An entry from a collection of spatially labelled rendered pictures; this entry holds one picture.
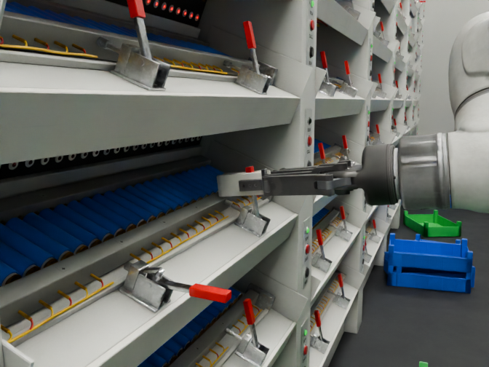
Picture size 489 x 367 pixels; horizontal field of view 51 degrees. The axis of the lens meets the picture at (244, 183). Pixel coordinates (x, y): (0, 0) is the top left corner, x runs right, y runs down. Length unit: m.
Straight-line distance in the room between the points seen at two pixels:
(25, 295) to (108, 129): 0.13
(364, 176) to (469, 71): 0.18
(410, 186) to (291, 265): 0.34
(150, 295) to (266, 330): 0.41
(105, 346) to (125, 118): 0.17
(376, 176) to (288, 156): 0.26
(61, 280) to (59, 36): 0.19
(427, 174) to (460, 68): 0.17
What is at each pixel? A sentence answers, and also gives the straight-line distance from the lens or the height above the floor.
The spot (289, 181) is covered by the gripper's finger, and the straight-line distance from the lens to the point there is 0.62.
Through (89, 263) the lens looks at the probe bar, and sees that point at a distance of 0.46.
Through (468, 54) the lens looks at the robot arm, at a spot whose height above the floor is 0.77.
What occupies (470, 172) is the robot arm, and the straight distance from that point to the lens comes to 0.60.
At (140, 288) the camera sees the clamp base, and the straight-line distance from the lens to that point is 0.47.
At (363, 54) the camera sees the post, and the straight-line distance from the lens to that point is 1.52.
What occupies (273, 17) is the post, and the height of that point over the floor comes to 0.84.
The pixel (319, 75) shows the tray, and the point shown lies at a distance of 0.92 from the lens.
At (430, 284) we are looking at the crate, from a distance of 2.09.
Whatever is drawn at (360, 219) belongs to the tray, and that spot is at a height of 0.36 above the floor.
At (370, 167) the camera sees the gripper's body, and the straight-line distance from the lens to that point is 0.62.
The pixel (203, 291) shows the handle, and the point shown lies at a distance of 0.44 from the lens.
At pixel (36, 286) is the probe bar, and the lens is 0.41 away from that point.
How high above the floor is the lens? 0.71
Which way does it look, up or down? 9 degrees down
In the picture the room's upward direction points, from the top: straight up
